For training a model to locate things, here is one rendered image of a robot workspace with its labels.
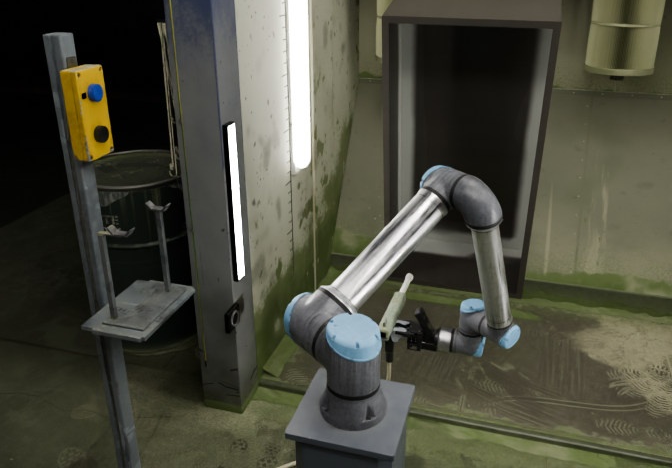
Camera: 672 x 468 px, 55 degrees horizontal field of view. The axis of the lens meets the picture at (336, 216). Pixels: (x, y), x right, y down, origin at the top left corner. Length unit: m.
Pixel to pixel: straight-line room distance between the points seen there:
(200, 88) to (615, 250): 2.40
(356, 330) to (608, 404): 1.60
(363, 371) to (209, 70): 1.16
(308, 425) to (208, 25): 1.32
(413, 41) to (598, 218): 1.60
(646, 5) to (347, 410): 2.47
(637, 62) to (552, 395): 1.66
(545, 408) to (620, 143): 1.62
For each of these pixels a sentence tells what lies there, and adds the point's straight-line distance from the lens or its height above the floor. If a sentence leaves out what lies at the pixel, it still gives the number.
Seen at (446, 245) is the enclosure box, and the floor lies 0.52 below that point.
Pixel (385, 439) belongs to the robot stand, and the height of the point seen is 0.64.
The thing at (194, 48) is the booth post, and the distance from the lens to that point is 2.32.
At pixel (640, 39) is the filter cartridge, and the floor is 1.44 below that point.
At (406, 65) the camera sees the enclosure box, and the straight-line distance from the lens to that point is 2.78.
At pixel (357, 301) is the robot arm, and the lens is 1.91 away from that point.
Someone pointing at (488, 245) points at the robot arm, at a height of 1.00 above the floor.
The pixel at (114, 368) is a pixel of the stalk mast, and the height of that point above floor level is 0.55.
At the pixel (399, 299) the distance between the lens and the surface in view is 2.60.
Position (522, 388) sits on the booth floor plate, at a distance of 3.07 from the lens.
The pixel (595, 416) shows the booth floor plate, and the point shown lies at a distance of 3.02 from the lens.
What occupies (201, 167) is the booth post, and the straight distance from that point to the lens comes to 2.42.
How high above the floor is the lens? 1.86
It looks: 23 degrees down
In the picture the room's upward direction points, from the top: straight up
